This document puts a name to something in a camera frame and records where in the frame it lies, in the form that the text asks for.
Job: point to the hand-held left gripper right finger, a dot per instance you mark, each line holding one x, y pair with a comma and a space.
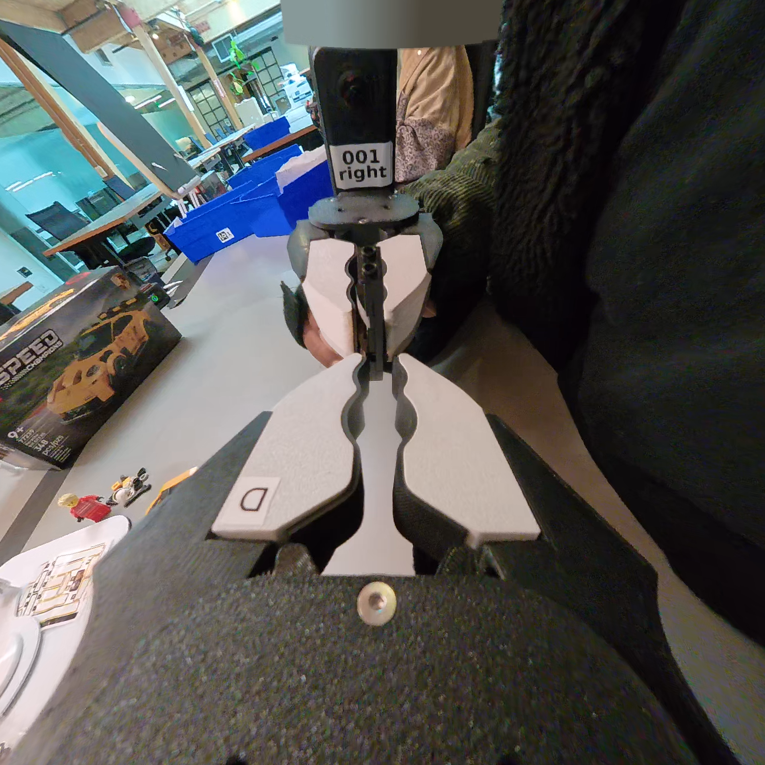
460, 466

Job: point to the person's right hand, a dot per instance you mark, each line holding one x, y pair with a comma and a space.
326, 349

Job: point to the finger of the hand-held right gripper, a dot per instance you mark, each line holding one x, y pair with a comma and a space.
326, 281
406, 281

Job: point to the white book stand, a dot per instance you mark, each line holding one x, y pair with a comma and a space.
60, 657

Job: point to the lego set box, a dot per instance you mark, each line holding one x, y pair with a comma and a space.
89, 358

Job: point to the green potted plant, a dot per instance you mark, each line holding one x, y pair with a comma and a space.
242, 66

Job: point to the small black device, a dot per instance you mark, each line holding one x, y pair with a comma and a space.
156, 297

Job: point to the long grey desk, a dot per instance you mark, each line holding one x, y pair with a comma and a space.
107, 224

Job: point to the white packing paper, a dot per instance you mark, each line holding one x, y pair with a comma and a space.
302, 170

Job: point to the black curved lego part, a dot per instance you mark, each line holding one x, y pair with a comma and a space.
140, 481

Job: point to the black and yellow lego strip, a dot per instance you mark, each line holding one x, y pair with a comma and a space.
369, 311

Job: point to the yellow lego car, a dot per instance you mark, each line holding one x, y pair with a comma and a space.
170, 487

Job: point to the dark panel with wooden rim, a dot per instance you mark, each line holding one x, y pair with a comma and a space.
89, 83

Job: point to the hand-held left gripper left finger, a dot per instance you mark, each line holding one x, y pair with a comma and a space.
299, 454

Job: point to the stacked blue plastic bins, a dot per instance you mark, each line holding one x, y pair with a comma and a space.
203, 230

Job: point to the row of dark office chairs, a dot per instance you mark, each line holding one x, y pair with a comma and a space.
54, 218

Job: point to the white and yellow lego piece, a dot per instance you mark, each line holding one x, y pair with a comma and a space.
124, 493

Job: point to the red lego minifigure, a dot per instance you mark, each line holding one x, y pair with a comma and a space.
89, 508

